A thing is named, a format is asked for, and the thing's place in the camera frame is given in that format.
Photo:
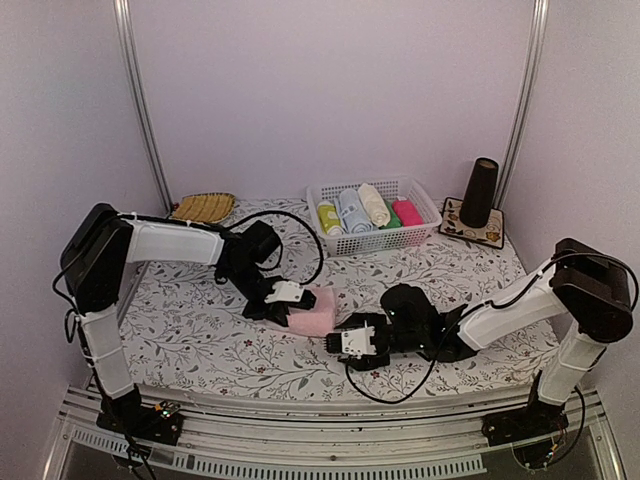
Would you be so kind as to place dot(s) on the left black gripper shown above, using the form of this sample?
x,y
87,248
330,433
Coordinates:
x,y
279,310

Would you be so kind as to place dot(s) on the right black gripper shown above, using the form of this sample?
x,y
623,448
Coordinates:
x,y
366,362

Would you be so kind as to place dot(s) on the pink towel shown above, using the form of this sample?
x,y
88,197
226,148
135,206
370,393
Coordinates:
x,y
318,321

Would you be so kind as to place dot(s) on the white plastic basket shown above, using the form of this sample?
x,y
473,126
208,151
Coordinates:
x,y
391,189

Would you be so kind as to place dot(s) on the cream white towel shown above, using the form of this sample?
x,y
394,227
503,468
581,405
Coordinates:
x,y
373,204

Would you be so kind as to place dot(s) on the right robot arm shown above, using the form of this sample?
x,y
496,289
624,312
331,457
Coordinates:
x,y
598,291

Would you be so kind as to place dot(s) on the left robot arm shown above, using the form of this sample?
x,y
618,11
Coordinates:
x,y
95,262

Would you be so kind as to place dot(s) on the yellow woven mat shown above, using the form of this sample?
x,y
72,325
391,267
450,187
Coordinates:
x,y
205,207

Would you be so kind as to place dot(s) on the floral tablecloth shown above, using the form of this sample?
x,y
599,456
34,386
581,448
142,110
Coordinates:
x,y
184,331

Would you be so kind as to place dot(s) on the yellow dotted rolled towel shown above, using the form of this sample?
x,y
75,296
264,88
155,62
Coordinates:
x,y
329,218

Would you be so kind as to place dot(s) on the floral coaster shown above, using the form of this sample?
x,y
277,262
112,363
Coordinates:
x,y
491,235

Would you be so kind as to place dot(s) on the green rolled towel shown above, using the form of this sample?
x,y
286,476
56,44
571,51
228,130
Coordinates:
x,y
394,221

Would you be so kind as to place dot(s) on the light blue rolled towel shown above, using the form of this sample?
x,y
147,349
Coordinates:
x,y
352,213

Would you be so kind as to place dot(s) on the magenta rolled towel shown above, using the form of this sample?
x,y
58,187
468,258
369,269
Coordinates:
x,y
407,213

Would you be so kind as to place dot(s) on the dark brown tall cup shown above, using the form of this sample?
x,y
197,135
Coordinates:
x,y
478,198

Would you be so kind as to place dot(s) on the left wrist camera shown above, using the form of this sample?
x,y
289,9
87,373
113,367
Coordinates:
x,y
292,293

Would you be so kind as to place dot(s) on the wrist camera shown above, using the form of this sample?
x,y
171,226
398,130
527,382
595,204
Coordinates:
x,y
292,293
362,334

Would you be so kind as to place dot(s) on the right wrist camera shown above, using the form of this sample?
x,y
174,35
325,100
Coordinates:
x,y
362,334

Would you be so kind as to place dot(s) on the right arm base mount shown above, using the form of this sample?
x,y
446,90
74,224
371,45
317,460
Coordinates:
x,y
523,423

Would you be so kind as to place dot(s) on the aluminium front rail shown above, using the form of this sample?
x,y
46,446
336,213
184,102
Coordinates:
x,y
242,438

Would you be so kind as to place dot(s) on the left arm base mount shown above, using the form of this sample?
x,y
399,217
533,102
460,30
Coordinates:
x,y
161,423

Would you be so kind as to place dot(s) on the left aluminium frame post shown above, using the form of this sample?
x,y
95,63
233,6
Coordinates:
x,y
124,25

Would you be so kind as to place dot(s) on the aluminium frame post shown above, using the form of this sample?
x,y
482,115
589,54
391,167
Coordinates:
x,y
124,25
531,67

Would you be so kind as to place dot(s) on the right aluminium frame post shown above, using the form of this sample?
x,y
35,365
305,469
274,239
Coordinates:
x,y
531,67

